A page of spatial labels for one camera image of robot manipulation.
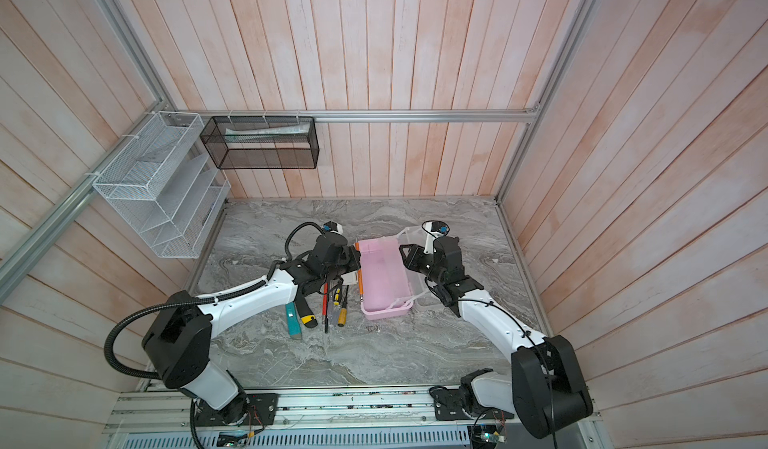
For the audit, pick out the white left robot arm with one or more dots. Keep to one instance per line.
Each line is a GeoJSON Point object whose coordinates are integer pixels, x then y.
{"type": "Point", "coordinates": [178, 341]}

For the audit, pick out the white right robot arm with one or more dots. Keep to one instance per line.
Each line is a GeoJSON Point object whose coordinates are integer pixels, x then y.
{"type": "Point", "coordinates": [546, 389]}

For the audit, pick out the black mesh wall basket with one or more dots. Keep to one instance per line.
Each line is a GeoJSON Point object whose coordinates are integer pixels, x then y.
{"type": "Point", "coordinates": [261, 142]}

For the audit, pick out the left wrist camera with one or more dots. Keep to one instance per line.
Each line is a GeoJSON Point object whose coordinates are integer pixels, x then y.
{"type": "Point", "coordinates": [333, 227]}

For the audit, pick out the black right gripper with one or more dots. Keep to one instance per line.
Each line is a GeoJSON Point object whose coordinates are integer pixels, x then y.
{"type": "Point", "coordinates": [414, 258]}

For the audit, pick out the orange handled screwdriver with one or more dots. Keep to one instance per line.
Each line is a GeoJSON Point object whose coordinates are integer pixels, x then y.
{"type": "Point", "coordinates": [343, 307]}

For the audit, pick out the aluminium mounting rail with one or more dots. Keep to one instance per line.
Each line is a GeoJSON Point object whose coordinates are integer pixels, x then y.
{"type": "Point", "coordinates": [295, 408]}

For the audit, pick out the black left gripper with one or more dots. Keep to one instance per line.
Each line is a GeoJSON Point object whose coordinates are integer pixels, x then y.
{"type": "Point", "coordinates": [354, 259]}

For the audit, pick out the teal utility knife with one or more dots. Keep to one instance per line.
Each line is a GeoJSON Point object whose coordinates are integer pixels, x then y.
{"type": "Point", "coordinates": [293, 321]}

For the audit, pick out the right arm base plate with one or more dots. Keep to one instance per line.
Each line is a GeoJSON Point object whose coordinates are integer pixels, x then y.
{"type": "Point", "coordinates": [456, 404]}

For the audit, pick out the pink tool box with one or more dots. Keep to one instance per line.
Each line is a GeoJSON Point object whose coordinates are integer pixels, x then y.
{"type": "Point", "coordinates": [390, 290]}

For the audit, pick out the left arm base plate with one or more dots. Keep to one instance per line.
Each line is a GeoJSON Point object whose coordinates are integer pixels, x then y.
{"type": "Point", "coordinates": [252, 409]}

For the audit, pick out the yellow black utility knife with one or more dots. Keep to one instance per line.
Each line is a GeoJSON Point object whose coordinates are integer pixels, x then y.
{"type": "Point", "coordinates": [306, 315]}

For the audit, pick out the white wire mesh shelf rack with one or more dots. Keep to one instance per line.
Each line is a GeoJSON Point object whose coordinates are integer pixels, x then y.
{"type": "Point", "coordinates": [168, 196]}

